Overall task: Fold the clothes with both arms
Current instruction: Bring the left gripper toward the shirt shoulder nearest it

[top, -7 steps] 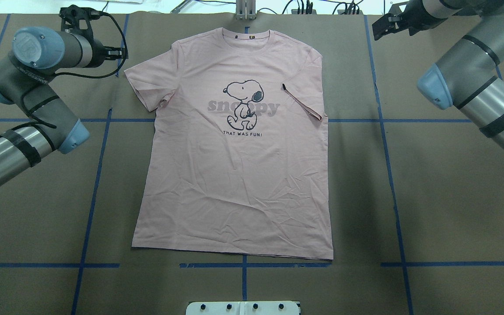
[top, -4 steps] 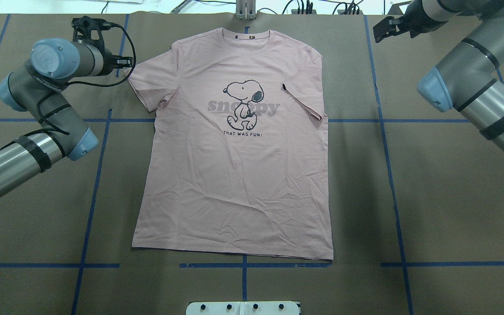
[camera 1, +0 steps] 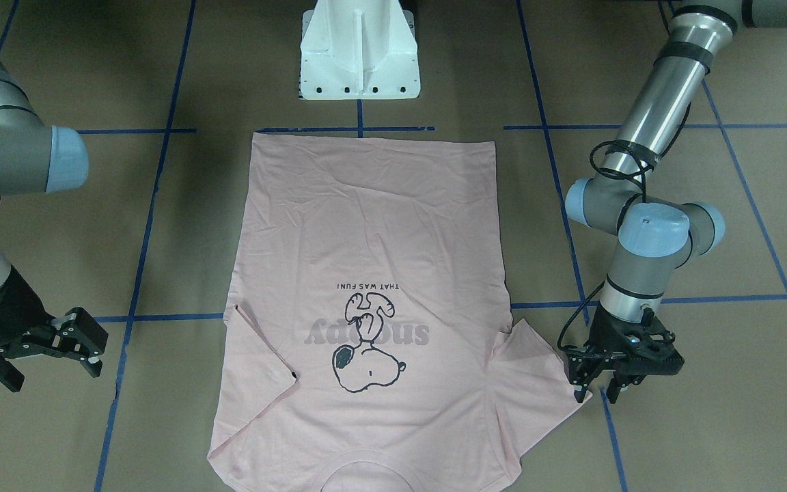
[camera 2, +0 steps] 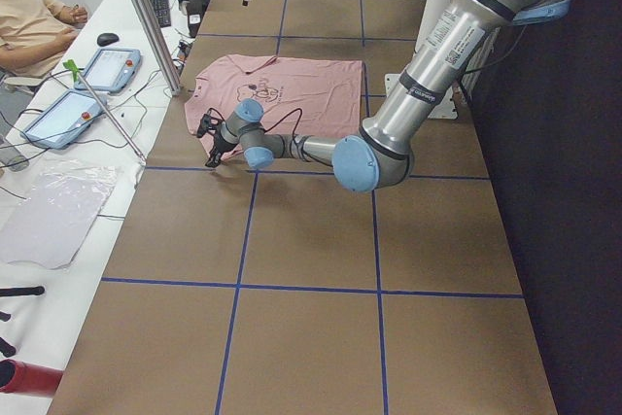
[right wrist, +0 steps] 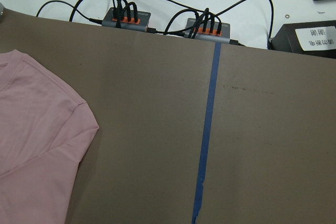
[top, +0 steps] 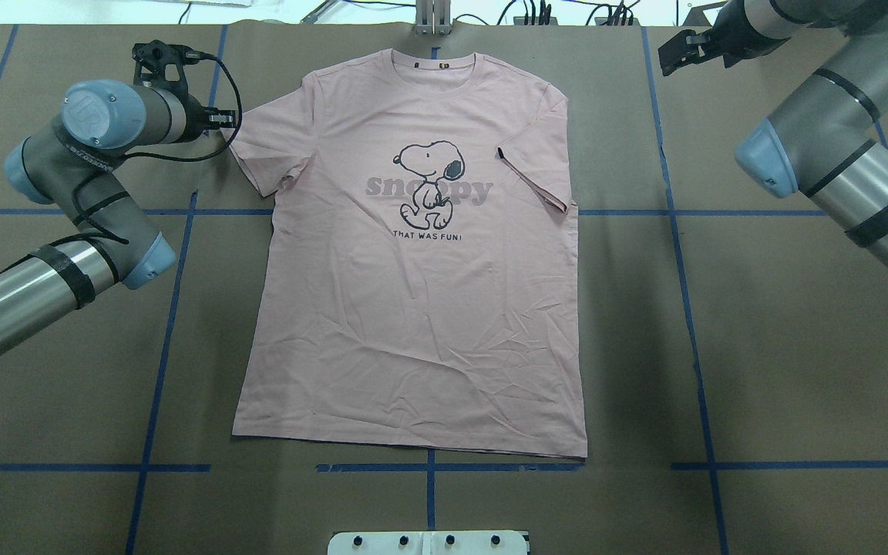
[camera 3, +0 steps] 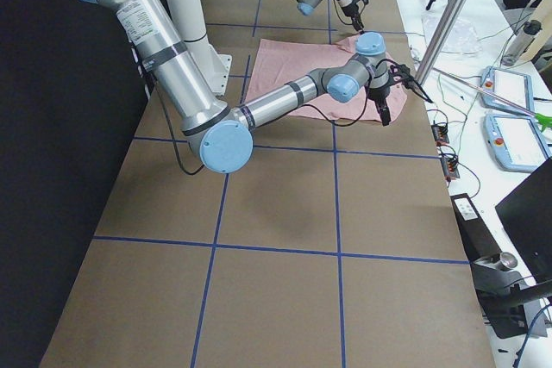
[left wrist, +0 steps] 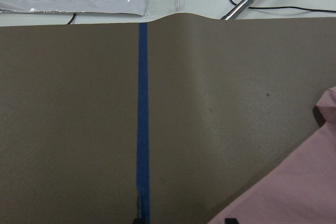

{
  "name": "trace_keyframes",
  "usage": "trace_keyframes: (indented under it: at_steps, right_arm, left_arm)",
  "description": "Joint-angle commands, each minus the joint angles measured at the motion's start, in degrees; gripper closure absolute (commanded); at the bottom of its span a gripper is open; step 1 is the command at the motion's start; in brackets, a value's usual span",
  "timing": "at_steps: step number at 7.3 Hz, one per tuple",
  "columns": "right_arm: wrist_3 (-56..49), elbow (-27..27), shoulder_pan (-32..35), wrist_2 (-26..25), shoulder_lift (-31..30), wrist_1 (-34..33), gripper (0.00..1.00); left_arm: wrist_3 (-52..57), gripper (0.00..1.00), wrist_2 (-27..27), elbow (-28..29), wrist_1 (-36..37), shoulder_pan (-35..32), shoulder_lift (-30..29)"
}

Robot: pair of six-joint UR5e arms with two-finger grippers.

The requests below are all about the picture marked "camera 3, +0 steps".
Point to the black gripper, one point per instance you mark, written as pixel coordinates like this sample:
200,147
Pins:
351,9
379,94

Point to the grey USB hub far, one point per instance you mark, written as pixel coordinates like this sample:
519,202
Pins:
440,133

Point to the grey usb hub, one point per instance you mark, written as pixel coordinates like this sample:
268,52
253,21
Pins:
449,163
440,133

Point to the grey USB hub near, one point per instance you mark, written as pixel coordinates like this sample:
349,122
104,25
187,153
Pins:
449,163

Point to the clear plastic bag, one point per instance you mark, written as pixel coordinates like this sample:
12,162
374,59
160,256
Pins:
462,39

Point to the far teach pendant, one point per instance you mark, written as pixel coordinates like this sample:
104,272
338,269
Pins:
515,87

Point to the teach pendant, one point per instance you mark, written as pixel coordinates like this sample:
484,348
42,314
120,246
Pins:
515,142
515,87

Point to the near teach pendant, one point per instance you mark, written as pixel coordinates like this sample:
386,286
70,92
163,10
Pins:
515,142

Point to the clear water bottle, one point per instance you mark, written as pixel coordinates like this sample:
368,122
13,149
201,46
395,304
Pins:
524,37

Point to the metal rod with green clip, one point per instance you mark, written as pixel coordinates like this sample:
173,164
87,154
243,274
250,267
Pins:
543,120

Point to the black power box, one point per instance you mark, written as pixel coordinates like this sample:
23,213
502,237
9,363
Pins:
476,237

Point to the black monitor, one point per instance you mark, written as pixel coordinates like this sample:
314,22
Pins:
525,214

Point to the metal cylinder cup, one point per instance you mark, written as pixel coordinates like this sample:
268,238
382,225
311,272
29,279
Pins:
507,261

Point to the aluminium frame post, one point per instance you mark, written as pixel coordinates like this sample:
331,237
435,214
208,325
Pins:
437,42

